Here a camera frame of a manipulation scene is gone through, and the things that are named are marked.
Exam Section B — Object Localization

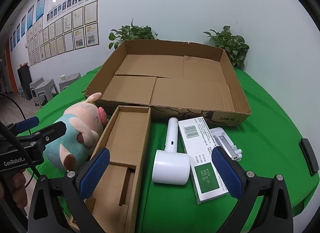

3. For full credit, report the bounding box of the pink teal plush pig toy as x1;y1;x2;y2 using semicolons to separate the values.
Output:
43;93;108;172

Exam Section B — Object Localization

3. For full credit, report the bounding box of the narrow brown cardboard tray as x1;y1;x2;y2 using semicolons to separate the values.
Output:
86;106;151;232

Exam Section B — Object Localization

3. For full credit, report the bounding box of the white folding phone stand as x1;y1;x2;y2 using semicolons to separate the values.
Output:
210;127;242;162

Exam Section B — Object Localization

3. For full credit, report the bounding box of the white green printed carton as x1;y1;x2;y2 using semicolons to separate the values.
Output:
178;117;228;204

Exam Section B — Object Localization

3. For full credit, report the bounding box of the white handheld lint remover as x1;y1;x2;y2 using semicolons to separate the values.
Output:
152;117;190;185

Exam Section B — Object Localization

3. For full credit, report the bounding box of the person's left hand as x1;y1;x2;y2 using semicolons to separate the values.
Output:
4;169;28;209

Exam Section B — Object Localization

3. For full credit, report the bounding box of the grey plastic stool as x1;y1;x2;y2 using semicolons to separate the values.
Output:
59;72;81;91
35;79;59;108
29;77;44;98

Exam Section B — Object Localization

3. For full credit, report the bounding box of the green tablecloth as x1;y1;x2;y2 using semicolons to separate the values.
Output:
17;66;320;233

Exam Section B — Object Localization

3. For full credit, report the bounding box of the black floor cabinet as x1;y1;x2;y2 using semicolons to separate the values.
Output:
17;64;33;100

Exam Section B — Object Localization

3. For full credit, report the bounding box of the black device on table edge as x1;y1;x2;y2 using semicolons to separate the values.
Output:
299;138;319;176

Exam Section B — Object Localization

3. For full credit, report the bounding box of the large shallow cardboard box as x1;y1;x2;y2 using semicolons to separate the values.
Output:
85;40;251;127

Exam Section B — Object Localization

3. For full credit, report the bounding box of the left potted green plant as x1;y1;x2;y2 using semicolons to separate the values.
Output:
108;20;158;50

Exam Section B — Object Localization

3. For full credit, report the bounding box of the potted green plant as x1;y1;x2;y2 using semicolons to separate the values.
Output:
108;20;158;50
203;25;249;70

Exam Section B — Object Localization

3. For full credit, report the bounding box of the right potted green plant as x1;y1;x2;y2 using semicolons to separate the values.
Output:
203;25;249;70

